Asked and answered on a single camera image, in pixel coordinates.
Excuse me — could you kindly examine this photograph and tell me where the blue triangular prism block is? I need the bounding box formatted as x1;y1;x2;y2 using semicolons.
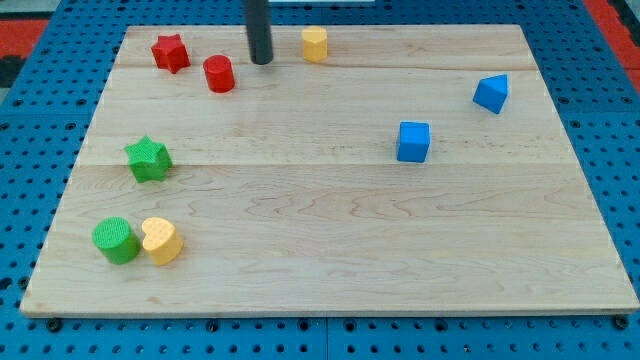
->
473;74;509;114

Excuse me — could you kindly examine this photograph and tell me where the yellow heart block bottom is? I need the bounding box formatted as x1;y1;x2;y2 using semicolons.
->
141;217;184;266

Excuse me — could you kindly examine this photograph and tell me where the blue cube block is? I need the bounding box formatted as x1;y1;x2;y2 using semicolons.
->
396;121;431;163

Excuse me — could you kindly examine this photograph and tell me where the green star block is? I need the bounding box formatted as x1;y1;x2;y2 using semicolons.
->
124;135;173;183

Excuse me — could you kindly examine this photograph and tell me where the red cylinder block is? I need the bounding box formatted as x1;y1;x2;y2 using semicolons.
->
203;54;235;93

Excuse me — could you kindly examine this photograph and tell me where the yellow heart block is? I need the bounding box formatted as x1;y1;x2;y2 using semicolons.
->
301;26;328;63
141;217;184;266

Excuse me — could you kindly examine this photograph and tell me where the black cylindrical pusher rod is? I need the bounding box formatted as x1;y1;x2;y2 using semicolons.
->
243;0;273;65

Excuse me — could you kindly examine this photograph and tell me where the green cylinder block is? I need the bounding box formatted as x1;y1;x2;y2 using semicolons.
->
92;217;141;265

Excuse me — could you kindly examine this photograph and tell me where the red star block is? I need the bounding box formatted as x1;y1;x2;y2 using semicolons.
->
151;34;191;74

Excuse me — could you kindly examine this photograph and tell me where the yellow heart block top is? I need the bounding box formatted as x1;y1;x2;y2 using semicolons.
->
301;26;328;63

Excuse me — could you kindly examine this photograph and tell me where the wooden board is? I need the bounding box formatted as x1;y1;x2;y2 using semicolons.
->
21;25;639;319

